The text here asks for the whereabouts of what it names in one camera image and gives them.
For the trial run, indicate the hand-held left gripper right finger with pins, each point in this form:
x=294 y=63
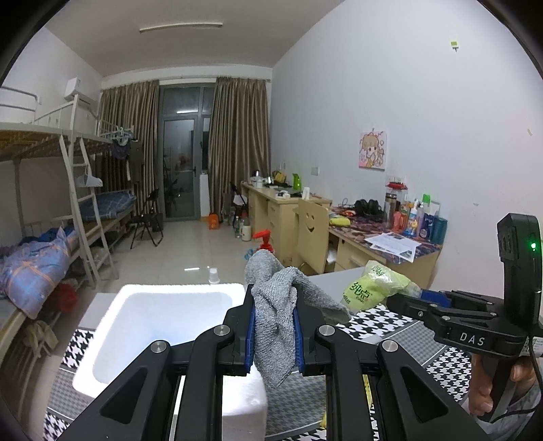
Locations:
x=299 y=343

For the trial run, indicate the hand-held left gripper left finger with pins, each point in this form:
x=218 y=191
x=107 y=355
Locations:
x=250 y=339

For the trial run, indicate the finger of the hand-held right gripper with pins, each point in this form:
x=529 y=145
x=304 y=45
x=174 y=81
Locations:
x=466 y=299
x=413 y=307

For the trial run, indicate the grey knitted cloth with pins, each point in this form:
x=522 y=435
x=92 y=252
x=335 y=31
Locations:
x=273 y=330

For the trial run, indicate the green tissue packet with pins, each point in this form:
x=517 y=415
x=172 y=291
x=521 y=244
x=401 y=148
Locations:
x=369 y=288

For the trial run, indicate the white foam box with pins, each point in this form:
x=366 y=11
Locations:
x=148 y=322

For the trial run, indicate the person's right hand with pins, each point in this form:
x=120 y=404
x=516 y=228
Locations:
x=479 y=394

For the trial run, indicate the houndstooth table mat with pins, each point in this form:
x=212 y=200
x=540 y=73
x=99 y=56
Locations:
x=369 y=326

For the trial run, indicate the printed papers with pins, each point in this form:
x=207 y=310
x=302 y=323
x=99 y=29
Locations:
x=394 y=245

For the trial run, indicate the white paper cup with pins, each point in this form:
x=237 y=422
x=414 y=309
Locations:
x=214 y=275

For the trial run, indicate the wooden desk with patterned top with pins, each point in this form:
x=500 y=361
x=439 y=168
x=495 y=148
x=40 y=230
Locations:
x=352 y=254

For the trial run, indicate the cluster of toiletry bottles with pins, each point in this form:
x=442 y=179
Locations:
x=424 y=224

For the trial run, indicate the white pump bottle red top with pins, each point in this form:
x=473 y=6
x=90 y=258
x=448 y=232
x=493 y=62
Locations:
x=264 y=239

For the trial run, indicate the wooden chair with smiley cutout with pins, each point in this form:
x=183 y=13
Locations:
x=312 y=237

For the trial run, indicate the black headphones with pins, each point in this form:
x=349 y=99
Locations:
x=369 y=207

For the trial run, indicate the glass jar with red lid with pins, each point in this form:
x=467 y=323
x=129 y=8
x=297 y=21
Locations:
x=396 y=197

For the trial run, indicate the yellow object on desk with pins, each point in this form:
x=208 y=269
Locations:
x=340 y=221

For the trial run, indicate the light wooden desk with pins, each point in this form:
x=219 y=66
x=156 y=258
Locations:
x=275 y=220

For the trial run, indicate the orange plastic bottle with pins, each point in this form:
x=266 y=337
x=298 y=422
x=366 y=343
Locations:
x=213 y=221

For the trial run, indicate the black folding chair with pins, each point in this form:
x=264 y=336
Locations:
x=148 y=220

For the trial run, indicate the green kettle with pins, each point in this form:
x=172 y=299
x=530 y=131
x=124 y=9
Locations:
x=298 y=182

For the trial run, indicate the small white metal bunk bed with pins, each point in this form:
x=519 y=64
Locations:
x=110 y=207

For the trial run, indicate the blue checked mattress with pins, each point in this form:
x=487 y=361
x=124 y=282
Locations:
x=108 y=205

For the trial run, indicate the brown curtain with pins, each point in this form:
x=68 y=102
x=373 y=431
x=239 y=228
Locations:
x=131 y=114
x=239 y=140

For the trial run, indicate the glass balcony door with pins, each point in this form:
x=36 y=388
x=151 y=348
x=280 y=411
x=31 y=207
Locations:
x=182 y=148

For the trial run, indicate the beige cloth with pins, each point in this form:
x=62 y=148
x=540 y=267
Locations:
x=40 y=335

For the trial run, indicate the dark hanging clothes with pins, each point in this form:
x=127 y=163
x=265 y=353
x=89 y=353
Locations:
x=127 y=159

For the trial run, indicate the blue checked quilt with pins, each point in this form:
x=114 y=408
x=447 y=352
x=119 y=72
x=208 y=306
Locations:
x=38 y=271

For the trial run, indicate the white hanging organiser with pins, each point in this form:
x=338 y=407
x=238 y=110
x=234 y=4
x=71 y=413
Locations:
x=90 y=181

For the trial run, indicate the large white metal bunk bed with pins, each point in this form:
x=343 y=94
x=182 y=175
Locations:
x=34 y=140

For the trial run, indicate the white air conditioner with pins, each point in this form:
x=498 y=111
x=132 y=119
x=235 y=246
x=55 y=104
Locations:
x=76 y=89

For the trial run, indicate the ceiling tube light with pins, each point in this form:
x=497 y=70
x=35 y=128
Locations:
x=181 y=27

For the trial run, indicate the cartoon wall poster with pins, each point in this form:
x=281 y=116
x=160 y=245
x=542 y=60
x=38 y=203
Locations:
x=372 y=150

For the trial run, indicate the green wall hook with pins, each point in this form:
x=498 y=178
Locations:
x=454 y=44

